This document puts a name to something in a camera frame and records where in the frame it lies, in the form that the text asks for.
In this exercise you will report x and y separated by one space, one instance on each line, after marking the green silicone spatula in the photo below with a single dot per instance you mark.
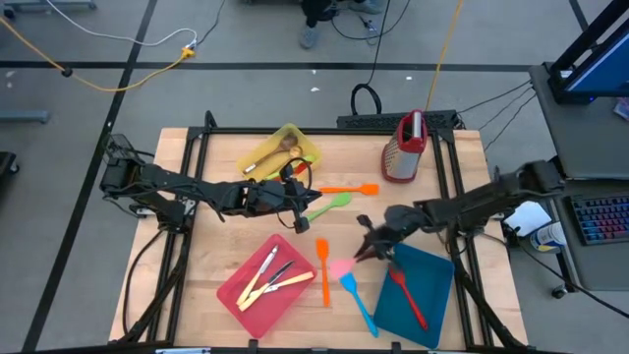
341 200

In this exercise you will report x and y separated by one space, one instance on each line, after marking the backlit computer keyboard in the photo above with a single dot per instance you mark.
599 218

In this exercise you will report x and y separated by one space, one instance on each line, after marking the black monitor stand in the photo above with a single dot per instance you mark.
589 34

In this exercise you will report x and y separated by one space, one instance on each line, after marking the red silicone spoon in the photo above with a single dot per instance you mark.
297 169

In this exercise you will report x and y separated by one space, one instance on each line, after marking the long knife marbled blade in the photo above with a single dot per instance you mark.
253 301

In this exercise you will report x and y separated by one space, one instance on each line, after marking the red silicone spatula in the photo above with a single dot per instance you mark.
397 275

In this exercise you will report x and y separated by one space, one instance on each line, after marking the pink silicone spatula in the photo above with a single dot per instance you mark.
341 268

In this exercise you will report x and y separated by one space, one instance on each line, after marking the dark grey keyboard desk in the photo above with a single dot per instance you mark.
604 265

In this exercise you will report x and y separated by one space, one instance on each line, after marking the orange silicone spatula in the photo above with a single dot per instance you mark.
324 285
368 189

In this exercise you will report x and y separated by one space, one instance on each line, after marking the black caster wheel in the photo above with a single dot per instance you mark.
557 292

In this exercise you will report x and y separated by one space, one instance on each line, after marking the white labelled bottle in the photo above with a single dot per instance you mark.
545 239

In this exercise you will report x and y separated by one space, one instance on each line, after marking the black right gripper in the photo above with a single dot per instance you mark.
400 223

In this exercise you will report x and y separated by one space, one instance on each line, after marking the blue silicone spatula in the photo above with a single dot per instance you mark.
361 305

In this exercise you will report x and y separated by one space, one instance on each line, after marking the gold metal spoon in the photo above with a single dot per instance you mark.
295 151

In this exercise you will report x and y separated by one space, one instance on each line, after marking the black perforated box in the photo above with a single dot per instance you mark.
442 119

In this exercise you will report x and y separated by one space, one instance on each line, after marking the pink plastic bin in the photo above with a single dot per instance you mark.
275 314

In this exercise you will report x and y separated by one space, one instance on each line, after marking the blue plastic bin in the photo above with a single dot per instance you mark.
432 295

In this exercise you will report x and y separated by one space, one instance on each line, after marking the dark wooden spoon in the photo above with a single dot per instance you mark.
289 141

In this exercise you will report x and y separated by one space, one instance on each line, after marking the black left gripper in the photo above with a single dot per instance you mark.
270 196

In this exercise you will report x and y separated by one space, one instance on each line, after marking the grey side desk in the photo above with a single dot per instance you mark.
580 137

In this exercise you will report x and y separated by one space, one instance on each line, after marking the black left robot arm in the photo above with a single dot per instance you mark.
162 179

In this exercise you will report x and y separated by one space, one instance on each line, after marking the yellow plastic bin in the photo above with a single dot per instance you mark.
310 146

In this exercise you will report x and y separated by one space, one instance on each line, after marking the person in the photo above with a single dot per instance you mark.
309 37

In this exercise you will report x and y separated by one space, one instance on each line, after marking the grey furniture base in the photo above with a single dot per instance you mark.
49 5

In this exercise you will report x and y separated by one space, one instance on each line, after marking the black chair base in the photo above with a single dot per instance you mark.
7 164

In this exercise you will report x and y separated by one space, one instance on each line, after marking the computer monitor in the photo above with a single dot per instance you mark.
604 69

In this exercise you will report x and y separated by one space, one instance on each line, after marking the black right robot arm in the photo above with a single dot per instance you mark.
491 199

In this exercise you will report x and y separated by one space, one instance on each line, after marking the grey furniture foot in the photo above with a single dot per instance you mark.
24 116

